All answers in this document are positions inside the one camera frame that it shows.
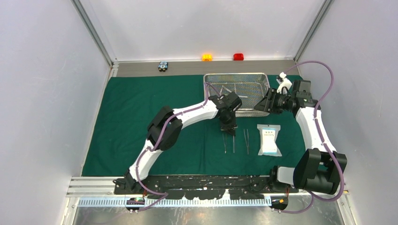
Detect red toy block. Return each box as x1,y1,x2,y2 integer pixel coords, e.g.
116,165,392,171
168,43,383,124
233,53,245,61

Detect blue owl toy block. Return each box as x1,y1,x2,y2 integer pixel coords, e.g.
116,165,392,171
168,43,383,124
158,61,168,72

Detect metal mesh instrument tray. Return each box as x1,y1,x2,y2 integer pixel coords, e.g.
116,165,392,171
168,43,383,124
203,73,270,117

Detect green surgical drape cloth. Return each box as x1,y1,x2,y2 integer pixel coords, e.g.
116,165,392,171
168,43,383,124
82,75,307,176

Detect steel needle holder clamp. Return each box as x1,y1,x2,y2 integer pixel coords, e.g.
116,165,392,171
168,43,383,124
233,82,257,96

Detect white sterile packet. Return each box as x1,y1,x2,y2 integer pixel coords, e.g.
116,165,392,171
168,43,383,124
257,124,282,157

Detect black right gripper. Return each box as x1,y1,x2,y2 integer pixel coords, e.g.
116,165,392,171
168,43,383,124
254,88,295,115

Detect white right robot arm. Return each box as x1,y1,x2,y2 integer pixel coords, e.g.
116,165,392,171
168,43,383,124
254,80,347,195

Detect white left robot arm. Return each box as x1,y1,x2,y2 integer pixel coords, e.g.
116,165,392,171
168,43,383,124
113,92,242,195

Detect steel surgical forceps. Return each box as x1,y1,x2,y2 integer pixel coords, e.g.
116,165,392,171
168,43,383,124
222,133,228,154

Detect yellow toy block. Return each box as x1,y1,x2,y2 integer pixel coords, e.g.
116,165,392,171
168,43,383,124
201,54,213,61

